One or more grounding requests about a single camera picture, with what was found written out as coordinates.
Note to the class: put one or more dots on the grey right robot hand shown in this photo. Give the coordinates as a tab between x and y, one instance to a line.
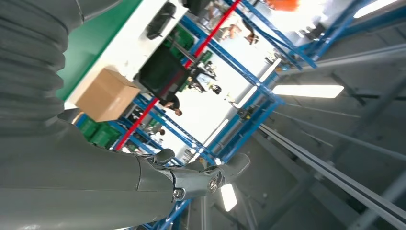
79	190

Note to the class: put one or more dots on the green plastic crate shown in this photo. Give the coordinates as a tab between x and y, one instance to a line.
101	135
180	39

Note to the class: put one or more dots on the brown cardboard box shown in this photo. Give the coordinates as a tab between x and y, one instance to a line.
104	95

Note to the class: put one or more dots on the person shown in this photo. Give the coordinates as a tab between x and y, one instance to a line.
173	103

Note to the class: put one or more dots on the black bin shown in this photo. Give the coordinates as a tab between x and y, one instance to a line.
161	73

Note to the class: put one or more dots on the long white table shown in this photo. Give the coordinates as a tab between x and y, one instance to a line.
130	54

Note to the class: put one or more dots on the ceiling light panel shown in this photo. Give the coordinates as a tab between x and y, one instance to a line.
228	196
374	8
307	91

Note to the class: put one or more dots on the blue metal shelving rack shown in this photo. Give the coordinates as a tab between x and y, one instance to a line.
241	73

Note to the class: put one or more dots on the red rack rail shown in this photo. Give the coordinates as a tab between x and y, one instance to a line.
139	120

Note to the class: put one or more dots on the grey ceiling rail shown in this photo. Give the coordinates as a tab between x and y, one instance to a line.
333	171

